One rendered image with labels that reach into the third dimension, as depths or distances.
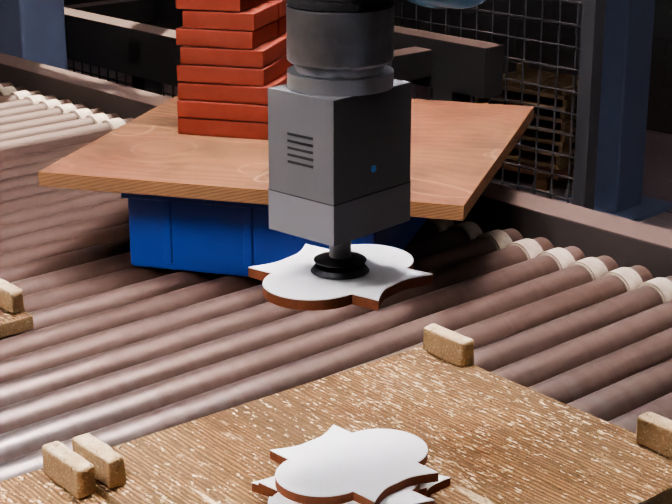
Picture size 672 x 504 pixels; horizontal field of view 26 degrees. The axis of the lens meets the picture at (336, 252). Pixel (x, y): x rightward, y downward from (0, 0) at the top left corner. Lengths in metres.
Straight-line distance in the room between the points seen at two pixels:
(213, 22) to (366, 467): 0.83
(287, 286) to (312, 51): 0.17
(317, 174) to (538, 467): 0.35
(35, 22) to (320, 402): 1.70
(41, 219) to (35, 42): 1.00
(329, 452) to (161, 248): 0.61
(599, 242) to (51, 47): 1.44
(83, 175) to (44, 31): 1.24
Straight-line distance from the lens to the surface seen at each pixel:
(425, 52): 2.62
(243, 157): 1.75
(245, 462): 1.22
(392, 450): 1.16
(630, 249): 1.78
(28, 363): 1.49
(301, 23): 1.00
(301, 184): 1.02
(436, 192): 1.60
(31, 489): 1.20
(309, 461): 1.14
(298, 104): 1.00
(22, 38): 2.90
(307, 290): 1.03
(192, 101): 1.85
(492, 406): 1.33
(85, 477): 1.17
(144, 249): 1.73
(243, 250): 1.68
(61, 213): 1.97
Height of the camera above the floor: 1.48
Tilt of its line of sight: 18 degrees down
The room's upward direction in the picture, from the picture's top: straight up
